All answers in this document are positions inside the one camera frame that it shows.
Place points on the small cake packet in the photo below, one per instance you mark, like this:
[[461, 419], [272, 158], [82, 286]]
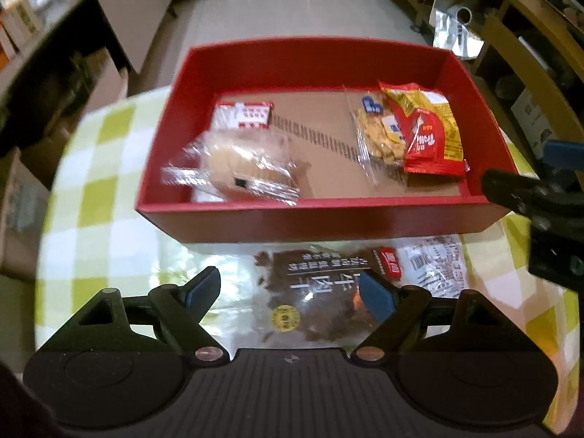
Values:
[[242, 159]]

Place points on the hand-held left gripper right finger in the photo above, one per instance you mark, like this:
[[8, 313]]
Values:
[[376, 294]]

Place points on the grey sideboard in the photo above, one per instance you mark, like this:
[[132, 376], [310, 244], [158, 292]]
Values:
[[137, 9]]

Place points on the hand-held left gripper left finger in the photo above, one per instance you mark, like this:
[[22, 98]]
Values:
[[203, 285]]

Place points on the red yellow snack packet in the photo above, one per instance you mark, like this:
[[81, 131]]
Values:
[[429, 141]]

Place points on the green checkered tablecloth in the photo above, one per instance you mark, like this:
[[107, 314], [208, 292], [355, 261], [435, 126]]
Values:
[[91, 200]]

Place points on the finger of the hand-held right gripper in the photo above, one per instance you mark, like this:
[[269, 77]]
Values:
[[565, 154], [506, 187]]

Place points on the clear waffle packet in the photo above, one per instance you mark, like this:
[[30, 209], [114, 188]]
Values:
[[381, 139]]

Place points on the beige storage bin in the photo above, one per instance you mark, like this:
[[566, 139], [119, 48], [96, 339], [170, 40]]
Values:
[[23, 219]]

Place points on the red box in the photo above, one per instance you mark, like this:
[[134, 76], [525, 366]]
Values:
[[273, 223]]

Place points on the wooden shelf unit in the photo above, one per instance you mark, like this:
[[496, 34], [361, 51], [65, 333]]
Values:
[[502, 41]]

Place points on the red white snack packet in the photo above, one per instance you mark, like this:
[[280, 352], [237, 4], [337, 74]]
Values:
[[251, 116]]

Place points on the dark jerky packet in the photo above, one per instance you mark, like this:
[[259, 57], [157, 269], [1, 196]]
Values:
[[310, 292]]

